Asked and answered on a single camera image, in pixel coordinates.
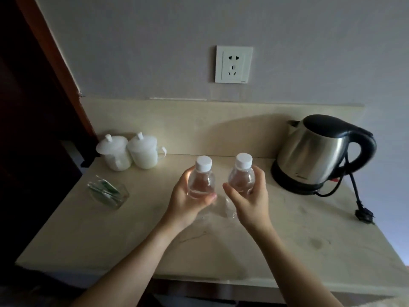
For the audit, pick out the beige stone backsplash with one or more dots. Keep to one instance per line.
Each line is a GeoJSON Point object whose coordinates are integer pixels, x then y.
{"type": "Point", "coordinates": [191, 127]}

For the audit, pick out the person's left forearm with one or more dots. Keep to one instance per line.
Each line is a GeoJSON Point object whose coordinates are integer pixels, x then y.
{"type": "Point", "coordinates": [127, 268]}

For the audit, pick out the brown wooden door frame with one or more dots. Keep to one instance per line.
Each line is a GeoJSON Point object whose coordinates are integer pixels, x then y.
{"type": "Point", "coordinates": [54, 57]}

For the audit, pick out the person's left thumb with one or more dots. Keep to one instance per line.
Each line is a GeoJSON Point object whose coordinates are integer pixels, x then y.
{"type": "Point", "coordinates": [204, 199]}

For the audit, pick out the clear white-capped water bottle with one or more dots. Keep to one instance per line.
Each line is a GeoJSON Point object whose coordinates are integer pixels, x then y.
{"type": "Point", "coordinates": [202, 175]}
{"type": "Point", "coordinates": [242, 175]}

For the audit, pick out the person's right forearm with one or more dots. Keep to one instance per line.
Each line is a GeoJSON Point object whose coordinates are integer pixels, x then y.
{"type": "Point", "coordinates": [294, 268]}

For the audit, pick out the white cup lid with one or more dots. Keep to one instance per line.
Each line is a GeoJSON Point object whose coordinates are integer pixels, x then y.
{"type": "Point", "coordinates": [111, 145]}
{"type": "Point", "coordinates": [142, 142]}

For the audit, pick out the white ceramic cup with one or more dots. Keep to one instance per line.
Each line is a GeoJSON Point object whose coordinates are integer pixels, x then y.
{"type": "Point", "coordinates": [145, 158]}
{"type": "Point", "coordinates": [119, 162]}

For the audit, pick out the person's left hand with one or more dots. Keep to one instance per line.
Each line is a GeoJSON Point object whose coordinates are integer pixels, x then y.
{"type": "Point", "coordinates": [182, 204]}

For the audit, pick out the stainless steel electric kettle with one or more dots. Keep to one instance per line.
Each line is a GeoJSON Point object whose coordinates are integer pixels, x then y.
{"type": "Point", "coordinates": [319, 150]}

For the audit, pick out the person's right hand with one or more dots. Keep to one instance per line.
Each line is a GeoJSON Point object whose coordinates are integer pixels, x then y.
{"type": "Point", "coordinates": [252, 209]}

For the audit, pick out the person's right thumb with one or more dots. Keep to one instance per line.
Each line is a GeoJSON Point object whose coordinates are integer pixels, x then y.
{"type": "Point", "coordinates": [231, 191]}

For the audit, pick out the clear glass dish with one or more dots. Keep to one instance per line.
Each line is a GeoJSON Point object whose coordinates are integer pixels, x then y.
{"type": "Point", "coordinates": [111, 196]}

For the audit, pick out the black kettle base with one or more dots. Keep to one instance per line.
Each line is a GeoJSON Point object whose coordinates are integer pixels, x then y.
{"type": "Point", "coordinates": [287, 182]}

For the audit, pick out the green white tea packets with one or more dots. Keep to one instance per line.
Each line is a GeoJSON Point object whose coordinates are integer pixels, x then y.
{"type": "Point", "coordinates": [104, 189]}

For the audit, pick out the white wall socket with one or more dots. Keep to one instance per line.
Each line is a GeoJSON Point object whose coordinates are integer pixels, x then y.
{"type": "Point", "coordinates": [234, 64]}

